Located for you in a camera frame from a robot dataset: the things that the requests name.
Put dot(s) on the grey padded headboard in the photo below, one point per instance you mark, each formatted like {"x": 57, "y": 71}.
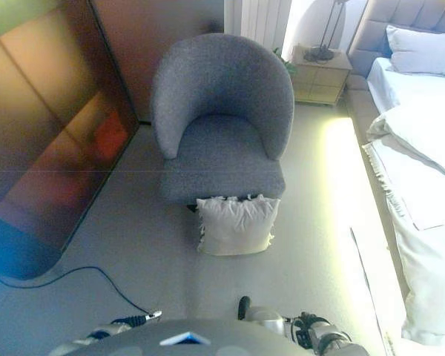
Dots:
{"x": 371, "y": 22}

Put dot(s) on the grey fabric tub armchair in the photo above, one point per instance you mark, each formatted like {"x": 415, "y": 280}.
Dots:
{"x": 222, "y": 148}

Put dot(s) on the green potted plant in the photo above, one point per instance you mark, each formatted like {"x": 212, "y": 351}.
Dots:
{"x": 285, "y": 63}

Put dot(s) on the white fringed cushion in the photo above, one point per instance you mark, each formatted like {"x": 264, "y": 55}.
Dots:
{"x": 235, "y": 230}

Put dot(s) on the glossy brown wardrobe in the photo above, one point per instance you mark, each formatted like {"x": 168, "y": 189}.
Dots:
{"x": 44, "y": 130}

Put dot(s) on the white bed pillow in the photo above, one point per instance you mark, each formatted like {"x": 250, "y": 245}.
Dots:
{"x": 426, "y": 52}

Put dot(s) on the white duvet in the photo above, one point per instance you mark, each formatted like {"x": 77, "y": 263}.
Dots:
{"x": 422, "y": 207}

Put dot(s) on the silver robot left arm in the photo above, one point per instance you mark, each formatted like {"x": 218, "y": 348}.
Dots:
{"x": 96, "y": 335}

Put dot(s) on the beige bedside table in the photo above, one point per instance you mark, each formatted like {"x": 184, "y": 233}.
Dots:
{"x": 319, "y": 79}

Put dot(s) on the black table lamp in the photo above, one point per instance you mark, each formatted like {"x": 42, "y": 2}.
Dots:
{"x": 324, "y": 48}

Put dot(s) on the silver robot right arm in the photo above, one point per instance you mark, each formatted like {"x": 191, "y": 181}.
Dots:
{"x": 330, "y": 339}

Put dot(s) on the white mattress sheet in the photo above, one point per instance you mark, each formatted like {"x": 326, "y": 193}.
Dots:
{"x": 404, "y": 89}

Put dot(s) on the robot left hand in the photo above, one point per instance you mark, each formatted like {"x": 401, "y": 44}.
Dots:
{"x": 137, "y": 319}

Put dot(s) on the grey robot torso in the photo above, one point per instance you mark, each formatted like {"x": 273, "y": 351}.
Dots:
{"x": 193, "y": 339}

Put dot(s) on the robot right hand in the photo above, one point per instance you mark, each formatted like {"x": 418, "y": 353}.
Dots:
{"x": 307, "y": 321}

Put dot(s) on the silver robot right leg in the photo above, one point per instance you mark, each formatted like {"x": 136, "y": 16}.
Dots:
{"x": 261, "y": 315}

